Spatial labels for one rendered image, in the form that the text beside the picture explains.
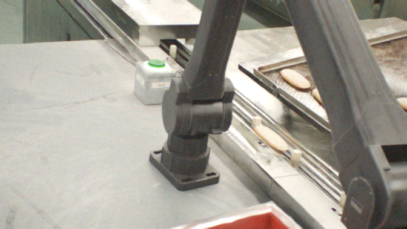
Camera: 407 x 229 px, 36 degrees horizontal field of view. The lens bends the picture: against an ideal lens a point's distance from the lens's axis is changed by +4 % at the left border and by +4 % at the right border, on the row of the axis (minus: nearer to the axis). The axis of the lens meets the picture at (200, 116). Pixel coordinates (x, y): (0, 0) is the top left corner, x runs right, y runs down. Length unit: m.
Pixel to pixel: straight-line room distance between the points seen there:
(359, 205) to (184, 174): 0.54
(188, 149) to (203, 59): 0.19
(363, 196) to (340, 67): 0.13
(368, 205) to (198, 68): 0.46
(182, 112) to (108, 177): 0.18
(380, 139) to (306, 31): 0.15
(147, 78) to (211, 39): 0.42
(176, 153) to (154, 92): 0.30
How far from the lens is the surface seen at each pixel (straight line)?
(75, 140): 1.18
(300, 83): 1.36
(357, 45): 0.64
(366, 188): 0.56
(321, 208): 1.01
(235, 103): 1.34
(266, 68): 1.44
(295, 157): 1.14
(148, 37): 1.57
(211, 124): 1.01
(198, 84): 0.96
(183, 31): 1.60
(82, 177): 1.07
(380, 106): 0.60
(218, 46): 0.93
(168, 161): 1.07
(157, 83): 1.33
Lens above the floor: 1.38
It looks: 25 degrees down
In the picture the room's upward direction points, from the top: 8 degrees clockwise
